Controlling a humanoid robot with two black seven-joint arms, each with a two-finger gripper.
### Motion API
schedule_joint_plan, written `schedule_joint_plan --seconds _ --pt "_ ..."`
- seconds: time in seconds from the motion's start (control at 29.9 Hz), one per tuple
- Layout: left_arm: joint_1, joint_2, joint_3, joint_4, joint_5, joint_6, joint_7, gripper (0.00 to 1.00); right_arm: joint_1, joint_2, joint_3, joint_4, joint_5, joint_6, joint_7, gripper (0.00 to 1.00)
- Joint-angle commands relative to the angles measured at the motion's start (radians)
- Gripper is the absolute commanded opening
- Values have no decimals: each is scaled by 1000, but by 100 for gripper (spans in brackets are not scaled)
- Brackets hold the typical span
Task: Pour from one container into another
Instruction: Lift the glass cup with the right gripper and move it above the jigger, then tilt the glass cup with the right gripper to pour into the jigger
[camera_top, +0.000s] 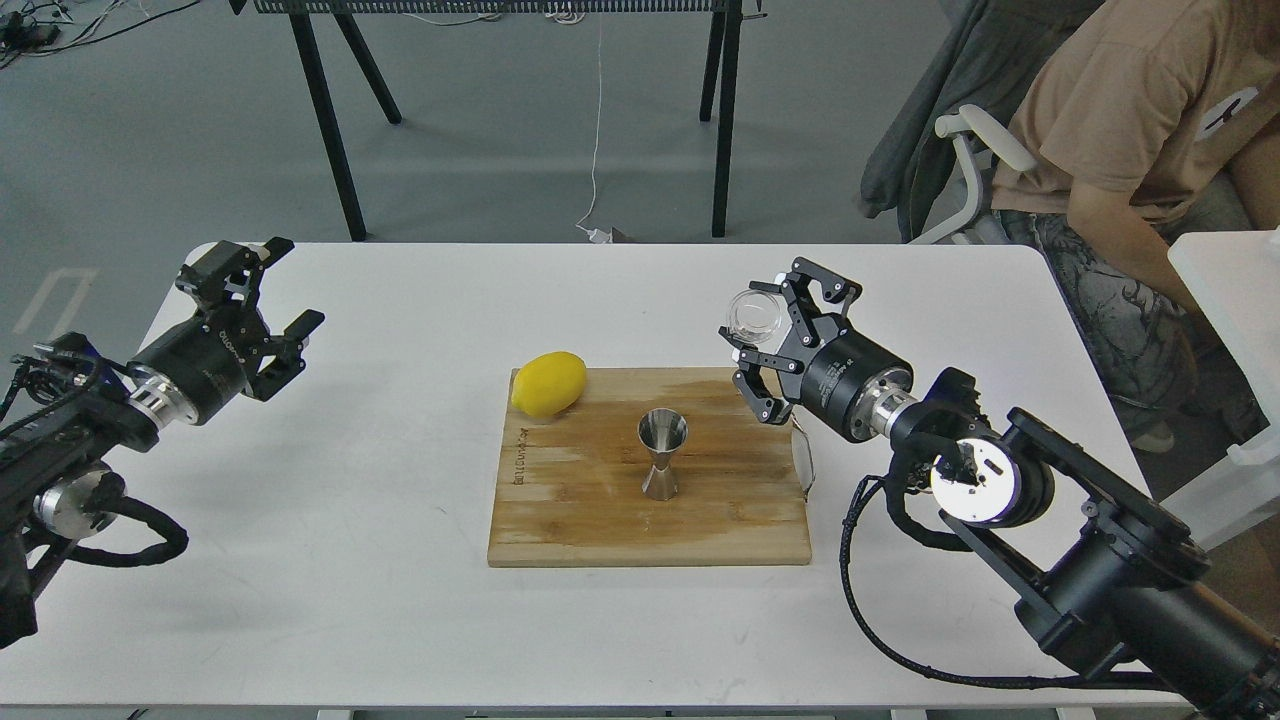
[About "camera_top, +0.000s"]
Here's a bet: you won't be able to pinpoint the clear glass cup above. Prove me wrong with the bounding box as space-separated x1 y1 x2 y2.
724 290 783 346

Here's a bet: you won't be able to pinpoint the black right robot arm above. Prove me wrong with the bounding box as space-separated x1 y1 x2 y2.
719 258 1277 719

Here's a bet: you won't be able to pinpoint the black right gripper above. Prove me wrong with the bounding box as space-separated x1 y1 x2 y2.
718 258 916 445

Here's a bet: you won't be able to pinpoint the white power cable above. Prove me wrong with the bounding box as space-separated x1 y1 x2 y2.
573 15 616 243

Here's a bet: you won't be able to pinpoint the black floor cables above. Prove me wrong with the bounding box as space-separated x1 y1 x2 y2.
0 0 206 70

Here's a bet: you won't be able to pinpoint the steel double jigger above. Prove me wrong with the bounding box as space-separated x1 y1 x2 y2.
637 407 689 501

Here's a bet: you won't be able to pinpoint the black metal table frame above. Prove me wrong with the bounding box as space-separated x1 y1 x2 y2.
229 1 765 242

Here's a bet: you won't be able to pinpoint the yellow lemon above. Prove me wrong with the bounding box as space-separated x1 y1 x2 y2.
509 351 588 419

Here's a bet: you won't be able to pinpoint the grey jacket on chair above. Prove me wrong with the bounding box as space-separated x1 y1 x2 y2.
855 1 1101 242

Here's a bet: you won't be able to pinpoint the person in tan shirt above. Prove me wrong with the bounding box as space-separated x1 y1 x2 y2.
991 1 1277 454

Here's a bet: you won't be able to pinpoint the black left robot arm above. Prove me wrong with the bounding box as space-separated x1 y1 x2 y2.
1 237 325 646

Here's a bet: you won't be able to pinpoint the white office chair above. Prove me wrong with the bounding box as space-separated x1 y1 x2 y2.
909 104 1038 246

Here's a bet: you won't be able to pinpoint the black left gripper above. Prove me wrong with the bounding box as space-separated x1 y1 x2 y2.
128 237 326 427

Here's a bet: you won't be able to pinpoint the wooden cutting board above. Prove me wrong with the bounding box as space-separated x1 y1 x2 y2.
486 366 812 568

